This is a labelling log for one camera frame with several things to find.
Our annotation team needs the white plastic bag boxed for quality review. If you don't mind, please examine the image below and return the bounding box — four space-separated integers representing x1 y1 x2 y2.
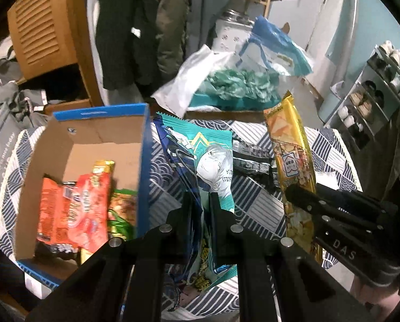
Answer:
151 44 241 118

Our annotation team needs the white patterned box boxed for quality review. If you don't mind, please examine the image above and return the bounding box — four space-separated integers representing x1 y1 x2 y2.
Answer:
212 20 254 52

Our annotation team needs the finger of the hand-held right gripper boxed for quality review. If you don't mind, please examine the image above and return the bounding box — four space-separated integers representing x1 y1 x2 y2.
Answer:
283 183 341 242
316 184 398 218

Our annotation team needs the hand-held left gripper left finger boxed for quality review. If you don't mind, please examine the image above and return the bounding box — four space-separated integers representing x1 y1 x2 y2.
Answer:
26 191 204 322

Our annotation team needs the olive jacket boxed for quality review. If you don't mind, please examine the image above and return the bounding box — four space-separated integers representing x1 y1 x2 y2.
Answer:
155 0 195 78

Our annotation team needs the long yellow snack packet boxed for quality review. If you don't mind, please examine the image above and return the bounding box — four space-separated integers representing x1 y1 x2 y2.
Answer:
263 90 323 264

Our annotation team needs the red snack packet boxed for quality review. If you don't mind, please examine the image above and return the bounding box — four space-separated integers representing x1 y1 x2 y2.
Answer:
64 173 112 254

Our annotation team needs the wooden wardrobe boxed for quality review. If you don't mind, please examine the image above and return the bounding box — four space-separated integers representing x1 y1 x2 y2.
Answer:
0 0 110 115

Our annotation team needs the teal illustrated snack packet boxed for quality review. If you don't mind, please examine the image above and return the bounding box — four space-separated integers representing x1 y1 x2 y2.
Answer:
153 111 237 292

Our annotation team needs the blue plastic bag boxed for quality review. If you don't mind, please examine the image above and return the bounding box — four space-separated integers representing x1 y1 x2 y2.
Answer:
237 16 313 78

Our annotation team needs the person's right hand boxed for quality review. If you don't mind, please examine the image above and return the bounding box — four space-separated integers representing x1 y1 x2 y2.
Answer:
351 275 400 310

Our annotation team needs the black coat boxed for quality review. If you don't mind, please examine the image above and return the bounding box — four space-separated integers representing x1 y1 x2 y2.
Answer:
95 0 160 91

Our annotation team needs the green snack packet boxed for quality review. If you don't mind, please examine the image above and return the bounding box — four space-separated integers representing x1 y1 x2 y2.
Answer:
107 189 138 242

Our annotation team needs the metal pot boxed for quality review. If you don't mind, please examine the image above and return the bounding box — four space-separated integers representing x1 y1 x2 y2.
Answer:
220 9 254 24

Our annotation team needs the blue white patterned tablecloth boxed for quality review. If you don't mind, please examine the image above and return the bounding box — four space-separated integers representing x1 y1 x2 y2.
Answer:
0 117 358 321

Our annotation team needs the black snack packet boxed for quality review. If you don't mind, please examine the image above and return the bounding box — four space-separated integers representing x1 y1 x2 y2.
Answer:
233 139 281 188

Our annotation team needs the flat brown cardboard box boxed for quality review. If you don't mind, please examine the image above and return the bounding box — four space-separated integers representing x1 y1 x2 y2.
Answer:
183 105 268 121

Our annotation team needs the teal cloth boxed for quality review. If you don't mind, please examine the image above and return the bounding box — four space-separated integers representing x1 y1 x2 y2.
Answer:
188 69 281 109

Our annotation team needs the group of shoes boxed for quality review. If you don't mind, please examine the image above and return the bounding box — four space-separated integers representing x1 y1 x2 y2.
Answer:
337 40 400 141

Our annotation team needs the grey clothes pile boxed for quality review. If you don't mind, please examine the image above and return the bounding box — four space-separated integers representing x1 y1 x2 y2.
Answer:
0 80 50 131

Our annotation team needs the white door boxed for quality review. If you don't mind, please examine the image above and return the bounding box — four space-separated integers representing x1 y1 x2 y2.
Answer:
267 0 358 98

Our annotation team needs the blue-grey coat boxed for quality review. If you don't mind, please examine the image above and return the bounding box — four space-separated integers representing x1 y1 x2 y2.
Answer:
187 0 241 54

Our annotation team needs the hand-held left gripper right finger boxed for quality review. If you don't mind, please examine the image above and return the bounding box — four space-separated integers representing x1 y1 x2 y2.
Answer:
208 192 376 322

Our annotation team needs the wooden louvered door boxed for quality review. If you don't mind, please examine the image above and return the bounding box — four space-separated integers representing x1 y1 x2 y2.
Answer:
7 0 87 79

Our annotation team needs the grey shoe rack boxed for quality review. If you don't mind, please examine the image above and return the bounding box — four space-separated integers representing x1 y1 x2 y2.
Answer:
324 42 400 151

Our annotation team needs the orange snack packet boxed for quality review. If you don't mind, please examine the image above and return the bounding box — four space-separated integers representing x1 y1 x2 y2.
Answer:
36 174 80 262

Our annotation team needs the gold snack packet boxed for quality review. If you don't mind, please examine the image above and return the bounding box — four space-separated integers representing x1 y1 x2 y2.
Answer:
80 160 116 265

